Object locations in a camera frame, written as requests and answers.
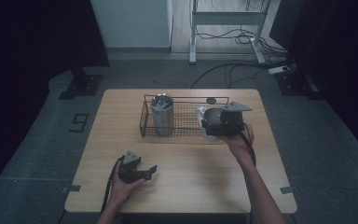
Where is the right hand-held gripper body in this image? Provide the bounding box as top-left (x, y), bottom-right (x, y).
top-left (210, 101), bottom-right (254, 138)

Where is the stainless steel tumbler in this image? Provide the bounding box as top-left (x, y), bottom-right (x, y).
top-left (150, 92), bottom-right (175, 137)

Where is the dark curtain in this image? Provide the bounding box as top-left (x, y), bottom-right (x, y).
top-left (268, 0), bottom-right (358, 164)
top-left (0, 0), bottom-right (111, 207)

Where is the person's left hand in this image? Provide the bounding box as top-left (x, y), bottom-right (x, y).
top-left (107, 169), bottom-right (147, 207)

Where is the right hand-held gripper cable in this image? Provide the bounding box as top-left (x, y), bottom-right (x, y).
top-left (228, 118), bottom-right (257, 168)

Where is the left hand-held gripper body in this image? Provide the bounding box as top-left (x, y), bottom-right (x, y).
top-left (117, 150), bottom-right (144, 185)

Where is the dark wire mesh basket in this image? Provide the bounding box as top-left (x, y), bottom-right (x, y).
top-left (139, 93), bottom-right (233, 142)

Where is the person's right hand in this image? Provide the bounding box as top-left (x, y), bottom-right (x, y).
top-left (219, 122), bottom-right (255, 164)

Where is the white power strip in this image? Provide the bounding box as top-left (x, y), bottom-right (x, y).
top-left (268, 64), bottom-right (291, 76)

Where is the tangle of floor cables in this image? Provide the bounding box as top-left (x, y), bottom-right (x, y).
top-left (195, 25), bottom-right (291, 58)

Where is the black stand base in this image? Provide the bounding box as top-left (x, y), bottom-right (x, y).
top-left (274, 70), bottom-right (324, 101)
top-left (58, 66), bottom-right (104, 101)

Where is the white cabinet panel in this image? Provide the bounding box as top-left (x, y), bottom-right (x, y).
top-left (90, 0), bottom-right (174, 49)

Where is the white metal desk frame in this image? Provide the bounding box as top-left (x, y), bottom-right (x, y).
top-left (188, 0), bottom-right (273, 65)

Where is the long black floor cable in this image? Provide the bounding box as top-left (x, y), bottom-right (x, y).
top-left (189, 60), bottom-right (295, 90)

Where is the silver metal mug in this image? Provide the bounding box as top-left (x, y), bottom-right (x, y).
top-left (195, 105), bottom-right (227, 144)

